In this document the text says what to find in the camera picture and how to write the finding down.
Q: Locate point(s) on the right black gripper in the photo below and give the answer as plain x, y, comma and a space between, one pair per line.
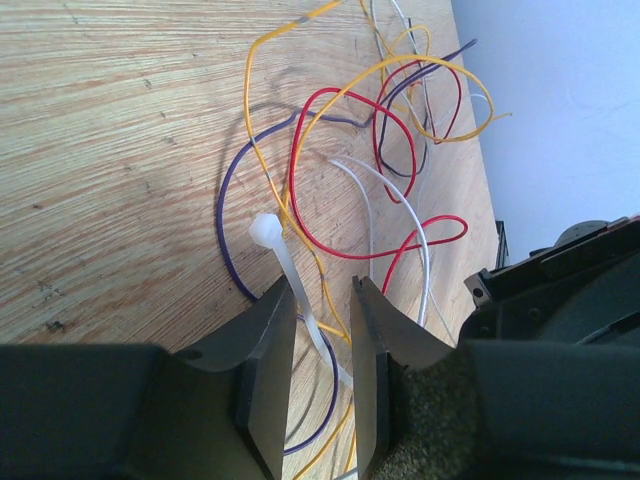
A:
583, 290

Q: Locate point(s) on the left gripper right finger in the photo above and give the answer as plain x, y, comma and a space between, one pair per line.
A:
487, 409

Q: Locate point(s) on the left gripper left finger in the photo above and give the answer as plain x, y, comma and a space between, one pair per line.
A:
216, 409

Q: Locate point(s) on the white zip tie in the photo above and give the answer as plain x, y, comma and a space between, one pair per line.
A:
267, 233

